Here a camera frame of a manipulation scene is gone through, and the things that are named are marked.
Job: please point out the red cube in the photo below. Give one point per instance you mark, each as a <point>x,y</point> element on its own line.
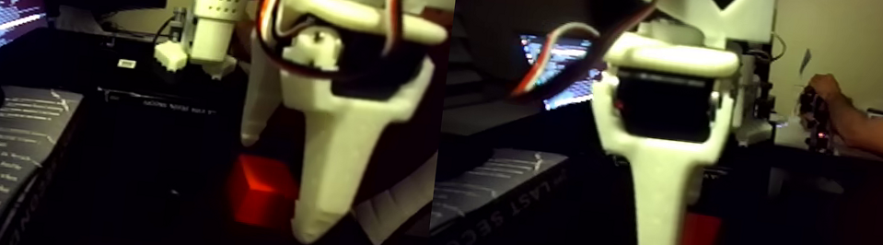
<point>258,195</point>

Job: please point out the dark leader arm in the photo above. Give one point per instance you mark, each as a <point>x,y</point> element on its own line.
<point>818,135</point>

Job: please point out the person's hand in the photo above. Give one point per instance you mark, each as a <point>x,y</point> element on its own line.
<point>826,97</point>

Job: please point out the black case with mirrored lettering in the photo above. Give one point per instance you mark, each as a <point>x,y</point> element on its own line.
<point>157,101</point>

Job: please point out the small white tag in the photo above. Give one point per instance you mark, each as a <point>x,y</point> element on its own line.
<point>127,62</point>

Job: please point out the grey flat box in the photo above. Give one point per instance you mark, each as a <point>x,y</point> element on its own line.
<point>79,19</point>

